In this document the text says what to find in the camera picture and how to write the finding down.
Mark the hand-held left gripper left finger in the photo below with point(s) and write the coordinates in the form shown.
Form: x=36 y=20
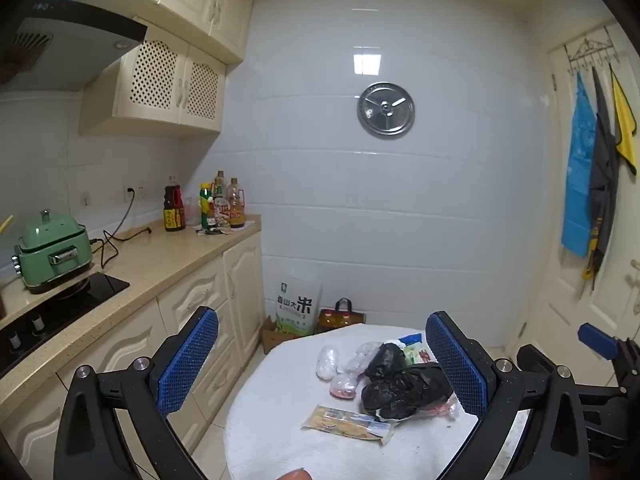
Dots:
x=192 y=355

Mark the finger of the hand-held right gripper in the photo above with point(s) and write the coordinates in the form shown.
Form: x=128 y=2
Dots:
x=535 y=356
x=597 y=340

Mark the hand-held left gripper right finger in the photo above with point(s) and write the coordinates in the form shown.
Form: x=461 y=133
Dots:
x=457 y=365

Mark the green white food packet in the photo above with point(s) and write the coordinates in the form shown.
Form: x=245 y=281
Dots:
x=417 y=355

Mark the orange red plastic bag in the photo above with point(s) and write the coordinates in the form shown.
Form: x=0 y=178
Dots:
x=445 y=409

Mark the black plastic bag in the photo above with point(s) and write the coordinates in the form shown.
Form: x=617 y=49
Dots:
x=405 y=390
x=385 y=360

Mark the yellow snack wrapper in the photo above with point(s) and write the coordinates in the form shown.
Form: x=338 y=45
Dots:
x=345 y=422

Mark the translucent white plastic bag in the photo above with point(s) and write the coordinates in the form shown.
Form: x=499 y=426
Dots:
x=328 y=362

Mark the person's left hand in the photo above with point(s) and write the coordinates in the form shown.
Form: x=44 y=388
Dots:
x=295 y=475

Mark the blue wrapper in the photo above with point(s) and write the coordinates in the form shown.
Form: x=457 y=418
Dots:
x=411 y=336

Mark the cream lower kitchen cabinet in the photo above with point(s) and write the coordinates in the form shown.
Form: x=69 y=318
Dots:
x=210 y=300

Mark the small open cardboard box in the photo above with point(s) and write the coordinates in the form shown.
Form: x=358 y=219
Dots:
x=272 y=340

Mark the clear plastic bag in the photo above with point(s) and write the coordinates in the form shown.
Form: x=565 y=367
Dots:
x=360 y=357

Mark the clear bag with red contents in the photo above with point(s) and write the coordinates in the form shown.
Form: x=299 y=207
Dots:
x=343 y=386

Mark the white rice bag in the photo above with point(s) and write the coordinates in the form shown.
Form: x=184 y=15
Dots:
x=298 y=307

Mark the flat packets on counter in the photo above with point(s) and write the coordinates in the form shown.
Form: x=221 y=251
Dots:
x=212 y=230

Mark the cream panel door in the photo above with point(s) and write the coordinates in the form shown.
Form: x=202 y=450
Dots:
x=550 y=220

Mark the black glass cooktop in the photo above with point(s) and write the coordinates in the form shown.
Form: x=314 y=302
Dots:
x=75 y=300

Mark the red white seasoning packet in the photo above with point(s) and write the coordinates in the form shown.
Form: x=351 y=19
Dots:
x=220 y=211

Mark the green bottle with yellow cap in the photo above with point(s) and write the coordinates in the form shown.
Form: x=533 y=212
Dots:
x=206 y=207

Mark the dark sauce bottle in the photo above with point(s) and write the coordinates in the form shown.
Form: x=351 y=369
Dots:
x=174 y=207

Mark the dark grey apron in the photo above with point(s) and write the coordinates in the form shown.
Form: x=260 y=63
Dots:
x=602 y=185

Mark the tall amber oil bottle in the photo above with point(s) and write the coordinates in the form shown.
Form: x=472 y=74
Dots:
x=236 y=205

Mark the silver stove knob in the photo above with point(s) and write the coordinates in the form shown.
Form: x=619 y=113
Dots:
x=14 y=341
x=37 y=322

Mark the blue apron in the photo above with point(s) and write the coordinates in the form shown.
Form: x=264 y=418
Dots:
x=580 y=175

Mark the clear bottle with dark cap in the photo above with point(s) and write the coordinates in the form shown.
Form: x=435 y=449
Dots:
x=220 y=185

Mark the green countertop oven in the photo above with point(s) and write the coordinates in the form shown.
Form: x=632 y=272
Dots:
x=50 y=252

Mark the yellow towel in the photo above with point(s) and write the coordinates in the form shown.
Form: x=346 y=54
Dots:
x=625 y=125

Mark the cream lattice door cabinet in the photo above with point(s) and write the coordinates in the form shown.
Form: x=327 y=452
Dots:
x=150 y=85

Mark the metal over-door hook rack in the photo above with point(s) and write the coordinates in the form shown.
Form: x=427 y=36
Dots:
x=592 y=52

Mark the black range hood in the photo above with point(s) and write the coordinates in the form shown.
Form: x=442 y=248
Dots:
x=75 y=35

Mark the white wall socket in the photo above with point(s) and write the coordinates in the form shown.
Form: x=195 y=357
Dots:
x=134 y=193

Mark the round metal wall cover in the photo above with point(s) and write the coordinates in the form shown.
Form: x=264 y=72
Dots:
x=385 y=109

